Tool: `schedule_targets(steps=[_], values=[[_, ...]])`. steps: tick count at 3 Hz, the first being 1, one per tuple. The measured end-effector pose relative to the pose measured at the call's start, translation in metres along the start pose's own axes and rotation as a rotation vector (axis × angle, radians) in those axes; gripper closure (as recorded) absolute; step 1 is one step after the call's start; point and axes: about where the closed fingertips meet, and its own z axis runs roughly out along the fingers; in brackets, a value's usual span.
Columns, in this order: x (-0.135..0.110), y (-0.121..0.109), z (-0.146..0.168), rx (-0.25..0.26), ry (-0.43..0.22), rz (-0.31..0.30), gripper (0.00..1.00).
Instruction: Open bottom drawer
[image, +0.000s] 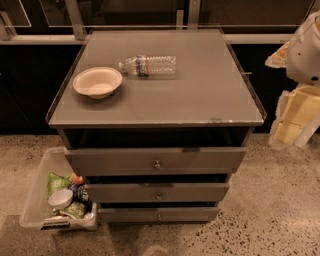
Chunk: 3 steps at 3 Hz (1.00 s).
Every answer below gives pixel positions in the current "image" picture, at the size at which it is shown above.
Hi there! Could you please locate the grey bottom drawer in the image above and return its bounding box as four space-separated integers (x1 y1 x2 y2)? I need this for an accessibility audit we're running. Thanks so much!
98 207 218 223

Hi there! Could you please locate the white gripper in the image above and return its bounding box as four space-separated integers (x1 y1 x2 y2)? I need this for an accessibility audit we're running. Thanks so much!
265 42 320 148

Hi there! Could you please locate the grey drawer cabinet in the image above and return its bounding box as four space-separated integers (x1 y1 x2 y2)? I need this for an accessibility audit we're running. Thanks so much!
47 30 266 210

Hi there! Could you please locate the metal railing frame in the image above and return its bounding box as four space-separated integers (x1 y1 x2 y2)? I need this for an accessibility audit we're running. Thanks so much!
0 0 320 46

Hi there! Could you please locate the clear plastic storage bin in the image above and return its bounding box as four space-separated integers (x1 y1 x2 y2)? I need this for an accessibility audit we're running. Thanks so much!
19 147 97 231

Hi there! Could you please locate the clear plastic water bottle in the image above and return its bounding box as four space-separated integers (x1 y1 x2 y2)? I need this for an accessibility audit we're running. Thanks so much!
118 55 176 77

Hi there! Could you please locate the dark blue snack bag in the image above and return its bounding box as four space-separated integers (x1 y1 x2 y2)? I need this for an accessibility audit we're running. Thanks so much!
68 183 92 210

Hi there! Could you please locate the beige paper bowl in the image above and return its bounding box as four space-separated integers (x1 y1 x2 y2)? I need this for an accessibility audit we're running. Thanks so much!
72 67 122 99

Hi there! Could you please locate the grey drawer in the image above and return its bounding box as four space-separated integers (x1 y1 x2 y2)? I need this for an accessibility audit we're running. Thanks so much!
98 207 218 223
85 183 229 203
64 147 246 176

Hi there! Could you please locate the grey middle drawer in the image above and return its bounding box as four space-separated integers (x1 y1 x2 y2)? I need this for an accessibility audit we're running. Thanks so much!
85 183 229 203

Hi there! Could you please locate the orange capped item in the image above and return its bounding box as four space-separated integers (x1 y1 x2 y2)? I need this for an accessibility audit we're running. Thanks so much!
71 173 84 185

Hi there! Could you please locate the small white cup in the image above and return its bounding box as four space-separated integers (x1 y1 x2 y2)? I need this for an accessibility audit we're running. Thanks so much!
48 189 73 209

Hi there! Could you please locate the grey top drawer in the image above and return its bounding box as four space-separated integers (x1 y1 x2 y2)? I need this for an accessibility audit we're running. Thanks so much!
64 147 246 176

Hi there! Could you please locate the green snack packet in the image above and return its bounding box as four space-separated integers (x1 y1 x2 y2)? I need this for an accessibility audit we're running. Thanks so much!
60 202 86 219

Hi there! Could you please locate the green chip bag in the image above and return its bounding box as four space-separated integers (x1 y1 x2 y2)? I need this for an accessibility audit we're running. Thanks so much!
47 172 72 197

